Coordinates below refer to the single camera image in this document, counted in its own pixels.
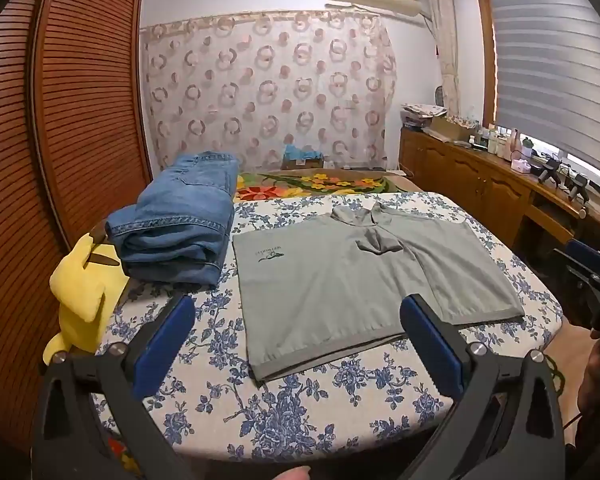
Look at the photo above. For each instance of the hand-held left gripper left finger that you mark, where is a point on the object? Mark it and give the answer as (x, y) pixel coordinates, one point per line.
(165, 345)

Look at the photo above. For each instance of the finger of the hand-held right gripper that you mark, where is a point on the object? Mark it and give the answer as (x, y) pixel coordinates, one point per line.
(585, 257)

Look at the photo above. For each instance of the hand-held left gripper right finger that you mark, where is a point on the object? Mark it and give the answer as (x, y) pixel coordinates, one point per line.
(430, 345)

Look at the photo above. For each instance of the grey pants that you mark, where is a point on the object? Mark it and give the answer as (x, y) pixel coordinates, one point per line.
(330, 280)

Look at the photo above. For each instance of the person's left hand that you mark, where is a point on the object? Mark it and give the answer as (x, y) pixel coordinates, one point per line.
(292, 474)

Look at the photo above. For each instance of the black handheld device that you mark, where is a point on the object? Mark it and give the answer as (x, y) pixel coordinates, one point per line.
(550, 170)
(578, 187)

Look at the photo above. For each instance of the yellow plush toy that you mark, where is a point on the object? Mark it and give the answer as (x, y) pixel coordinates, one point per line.
(80, 285)

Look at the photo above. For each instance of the pink box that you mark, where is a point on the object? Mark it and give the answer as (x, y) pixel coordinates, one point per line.
(521, 165)

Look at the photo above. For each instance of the folded blue jeans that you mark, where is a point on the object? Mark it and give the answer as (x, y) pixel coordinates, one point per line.
(175, 225)

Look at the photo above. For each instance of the blue floral bed sheet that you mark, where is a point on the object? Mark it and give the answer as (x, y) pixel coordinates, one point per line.
(305, 410)

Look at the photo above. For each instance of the cluster of toiletry bottles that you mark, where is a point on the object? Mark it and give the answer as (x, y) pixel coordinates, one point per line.
(500, 142)

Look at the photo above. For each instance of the wooden cabinet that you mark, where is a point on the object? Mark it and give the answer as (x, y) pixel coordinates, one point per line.
(460, 175)

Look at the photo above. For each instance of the cardboard box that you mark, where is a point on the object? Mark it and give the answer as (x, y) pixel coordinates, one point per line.
(450, 129)

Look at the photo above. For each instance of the grey window blind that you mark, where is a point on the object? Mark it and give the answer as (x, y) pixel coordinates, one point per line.
(555, 60)

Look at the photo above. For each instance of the colourful flowered blanket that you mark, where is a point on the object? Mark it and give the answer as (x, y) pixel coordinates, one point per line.
(290, 185)

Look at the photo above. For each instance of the stack of folded cloths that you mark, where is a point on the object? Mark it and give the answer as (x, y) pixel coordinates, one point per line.
(422, 112)

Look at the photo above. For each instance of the small grey fan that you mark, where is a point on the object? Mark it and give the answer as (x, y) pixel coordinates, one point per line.
(437, 95)

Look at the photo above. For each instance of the teal packet on box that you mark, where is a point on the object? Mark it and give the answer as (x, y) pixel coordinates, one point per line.
(302, 152)

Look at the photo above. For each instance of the wooden louvered wardrobe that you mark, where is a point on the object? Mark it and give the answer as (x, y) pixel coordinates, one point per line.
(80, 110)

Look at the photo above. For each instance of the beige drape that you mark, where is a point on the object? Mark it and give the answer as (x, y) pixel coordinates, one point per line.
(445, 40)

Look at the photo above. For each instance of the patterned lace curtain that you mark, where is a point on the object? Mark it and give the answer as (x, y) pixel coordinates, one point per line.
(260, 90)

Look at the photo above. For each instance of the wooden window frame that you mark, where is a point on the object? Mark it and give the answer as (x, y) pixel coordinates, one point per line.
(486, 50)

